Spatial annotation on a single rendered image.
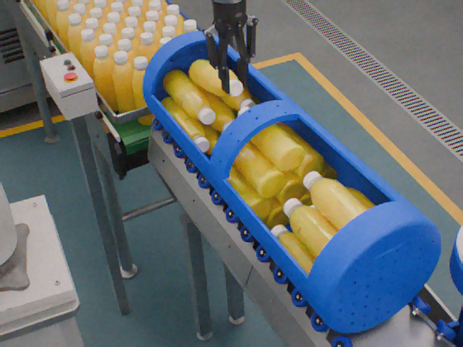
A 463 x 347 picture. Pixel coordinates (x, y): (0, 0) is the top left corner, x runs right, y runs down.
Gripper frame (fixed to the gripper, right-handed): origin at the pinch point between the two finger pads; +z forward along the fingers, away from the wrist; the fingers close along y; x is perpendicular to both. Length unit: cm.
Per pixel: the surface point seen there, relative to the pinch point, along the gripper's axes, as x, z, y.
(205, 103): 8.5, 11.0, -4.2
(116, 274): 49, 101, -29
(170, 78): 23.2, 10.2, -7.2
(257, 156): -18.6, 9.7, -4.7
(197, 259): 21, 79, -7
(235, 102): 6.2, 12.2, 3.1
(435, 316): -22, 110, 63
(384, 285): -59, 16, 0
